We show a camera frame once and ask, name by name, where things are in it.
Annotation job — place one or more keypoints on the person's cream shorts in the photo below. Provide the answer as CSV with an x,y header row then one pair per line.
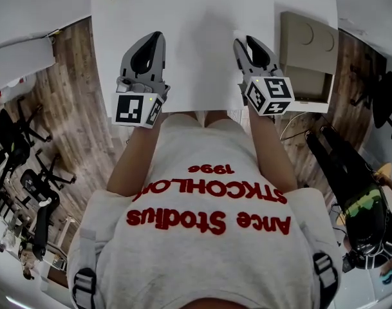
x,y
182,119

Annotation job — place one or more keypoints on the beige drawer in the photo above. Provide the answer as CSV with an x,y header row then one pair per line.
x,y
308,82

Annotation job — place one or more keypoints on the person's right forearm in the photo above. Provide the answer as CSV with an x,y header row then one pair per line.
x,y
273,153

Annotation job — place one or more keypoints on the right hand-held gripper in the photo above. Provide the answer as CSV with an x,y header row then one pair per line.
x,y
269,95

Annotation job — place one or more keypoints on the person's white printed t-shirt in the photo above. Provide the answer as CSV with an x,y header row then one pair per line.
x,y
199,237

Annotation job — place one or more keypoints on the person's left forearm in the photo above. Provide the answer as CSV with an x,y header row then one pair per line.
x,y
134,159

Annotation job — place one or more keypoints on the yellow round stool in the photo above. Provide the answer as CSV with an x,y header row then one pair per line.
x,y
384,169

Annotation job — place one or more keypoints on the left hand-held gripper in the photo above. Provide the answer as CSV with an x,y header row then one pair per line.
x,y
128,108

